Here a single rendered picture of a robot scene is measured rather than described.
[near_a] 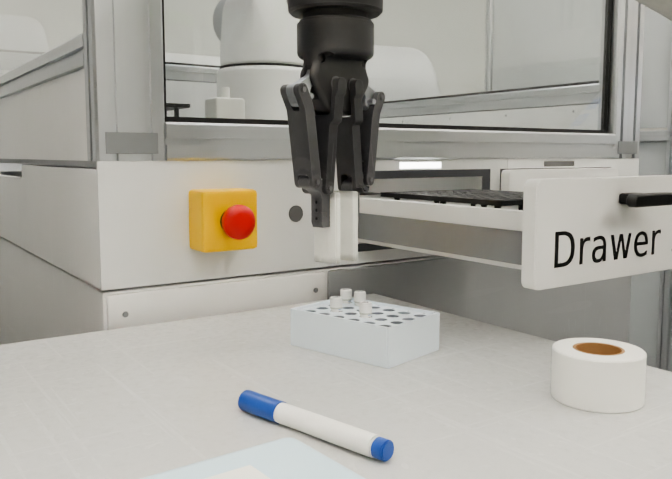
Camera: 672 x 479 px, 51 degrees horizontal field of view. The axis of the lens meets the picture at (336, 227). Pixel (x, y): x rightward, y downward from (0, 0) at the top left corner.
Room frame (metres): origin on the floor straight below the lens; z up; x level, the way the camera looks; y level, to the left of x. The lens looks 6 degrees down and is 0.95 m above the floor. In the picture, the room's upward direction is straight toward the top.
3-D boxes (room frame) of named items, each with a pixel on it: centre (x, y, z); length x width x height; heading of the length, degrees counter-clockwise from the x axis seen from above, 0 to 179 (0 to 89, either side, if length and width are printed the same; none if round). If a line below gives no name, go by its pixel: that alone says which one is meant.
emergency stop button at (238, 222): (0.81, 0.11, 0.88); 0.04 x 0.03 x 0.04; 124
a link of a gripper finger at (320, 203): (0.68, 0.02, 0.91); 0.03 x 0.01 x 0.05; 139
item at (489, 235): (0.95, -0.19, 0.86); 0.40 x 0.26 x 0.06; 34
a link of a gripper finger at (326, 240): (0.70, 0.01, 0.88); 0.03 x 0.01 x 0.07; 49
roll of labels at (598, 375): (0.55, -0.21, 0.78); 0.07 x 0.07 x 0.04
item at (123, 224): (1.46, 0.11, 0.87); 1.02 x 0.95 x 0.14; 124
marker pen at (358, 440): (0.47, 0.02, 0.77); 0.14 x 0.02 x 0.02; 47
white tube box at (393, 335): (0.69, -0.03, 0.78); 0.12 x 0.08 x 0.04; 49
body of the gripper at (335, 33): (0.71, 0.00, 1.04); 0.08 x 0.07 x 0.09; 139
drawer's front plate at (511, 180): (1.22, -0.39, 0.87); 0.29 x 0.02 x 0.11; 124
